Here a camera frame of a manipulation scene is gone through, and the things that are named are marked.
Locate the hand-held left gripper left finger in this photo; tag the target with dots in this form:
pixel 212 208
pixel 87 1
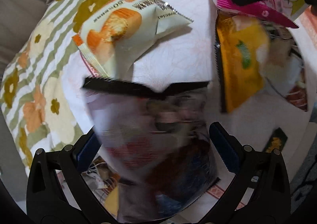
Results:
pixel 86 151

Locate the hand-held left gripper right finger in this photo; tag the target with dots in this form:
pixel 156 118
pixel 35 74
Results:
pixel 223 147

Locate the magenta and white snack packet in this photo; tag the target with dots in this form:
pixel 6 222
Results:
pixel 247 12

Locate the grey-white snack packet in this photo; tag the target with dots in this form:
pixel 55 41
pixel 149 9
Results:
pixel 153 139

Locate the pink floral cloth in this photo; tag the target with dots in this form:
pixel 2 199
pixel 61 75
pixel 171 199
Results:
pixel 216 191

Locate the gold and black snack packet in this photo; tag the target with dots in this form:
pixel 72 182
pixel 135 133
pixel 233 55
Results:
pixel 276 141

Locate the yellow-orange snack packet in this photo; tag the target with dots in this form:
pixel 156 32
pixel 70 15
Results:
pixel 242 70

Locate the grey patterned rug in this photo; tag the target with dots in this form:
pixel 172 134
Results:
pixel 304 184

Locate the floral striped blanket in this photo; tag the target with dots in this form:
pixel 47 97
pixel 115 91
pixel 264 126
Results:
pixel 37 65

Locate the orange bread packet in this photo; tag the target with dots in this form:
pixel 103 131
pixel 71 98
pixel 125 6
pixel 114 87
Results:
pixel 118 33

